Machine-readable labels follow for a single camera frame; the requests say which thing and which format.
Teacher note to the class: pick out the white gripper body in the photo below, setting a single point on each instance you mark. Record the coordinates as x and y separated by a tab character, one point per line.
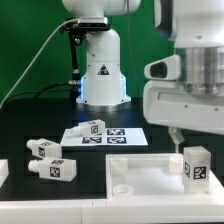
165	103

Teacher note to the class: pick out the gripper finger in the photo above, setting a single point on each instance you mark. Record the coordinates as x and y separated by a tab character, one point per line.
176	136

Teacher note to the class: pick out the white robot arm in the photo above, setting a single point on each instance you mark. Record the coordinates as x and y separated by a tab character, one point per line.
185	90

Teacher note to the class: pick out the white marker sheet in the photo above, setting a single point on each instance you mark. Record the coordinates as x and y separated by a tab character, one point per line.
111	137

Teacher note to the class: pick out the white square tabletop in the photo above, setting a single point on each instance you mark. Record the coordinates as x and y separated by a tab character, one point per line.
146	178

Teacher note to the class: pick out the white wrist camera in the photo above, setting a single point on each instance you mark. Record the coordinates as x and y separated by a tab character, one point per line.
168	69

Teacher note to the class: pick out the grey camera on stand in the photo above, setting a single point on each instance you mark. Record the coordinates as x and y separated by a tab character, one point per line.
93	23

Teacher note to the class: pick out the white obstacle fence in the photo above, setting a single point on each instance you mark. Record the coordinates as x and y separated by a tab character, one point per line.
105	211

